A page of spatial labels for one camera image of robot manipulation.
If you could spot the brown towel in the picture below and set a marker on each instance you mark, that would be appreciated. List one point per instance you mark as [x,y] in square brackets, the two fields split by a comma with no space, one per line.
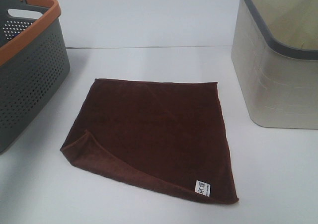
[166,137]

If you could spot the grey perforated basket orange rim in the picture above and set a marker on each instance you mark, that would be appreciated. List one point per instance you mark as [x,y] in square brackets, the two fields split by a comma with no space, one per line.
[33,62]

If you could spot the beige bin grey rim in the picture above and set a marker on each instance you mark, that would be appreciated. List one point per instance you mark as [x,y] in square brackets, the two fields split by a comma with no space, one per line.
[275,56]

